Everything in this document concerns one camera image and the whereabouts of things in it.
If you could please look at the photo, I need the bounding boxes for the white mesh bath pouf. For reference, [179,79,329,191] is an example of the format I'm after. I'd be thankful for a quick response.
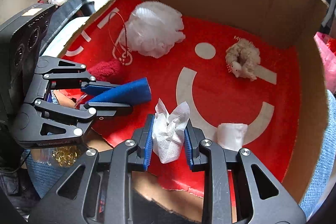
[117,1,186,59]

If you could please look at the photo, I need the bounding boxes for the pink plastic bag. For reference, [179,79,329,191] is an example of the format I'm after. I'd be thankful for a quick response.
[314,32,335,94]

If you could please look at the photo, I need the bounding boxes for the white tissue roll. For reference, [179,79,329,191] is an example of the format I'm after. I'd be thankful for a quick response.
[217,123,248,151]

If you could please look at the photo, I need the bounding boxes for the dark cloth side table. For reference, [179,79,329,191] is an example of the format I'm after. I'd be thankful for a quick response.
[39,0,96,56]

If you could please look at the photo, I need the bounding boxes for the red yarn ball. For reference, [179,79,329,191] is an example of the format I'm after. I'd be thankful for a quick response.
[88,60,121,83]

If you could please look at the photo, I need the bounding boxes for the cardboard box red inside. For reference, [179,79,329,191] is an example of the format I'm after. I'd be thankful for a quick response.
[61,0,328,201]

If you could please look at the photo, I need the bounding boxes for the glass jar golden capsules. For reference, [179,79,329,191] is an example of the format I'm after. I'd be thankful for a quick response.
[31,145,82,168]

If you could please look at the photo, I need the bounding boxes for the blue knitted blanket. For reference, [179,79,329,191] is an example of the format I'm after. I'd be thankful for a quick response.
[26,90,335,217]

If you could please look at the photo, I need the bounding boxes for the beige fluffy scrunchie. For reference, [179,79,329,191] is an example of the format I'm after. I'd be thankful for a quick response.
[225,38,261,81]

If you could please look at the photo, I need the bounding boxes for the black camera box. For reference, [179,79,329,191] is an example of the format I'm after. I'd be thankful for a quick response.
[1,3,56,115]

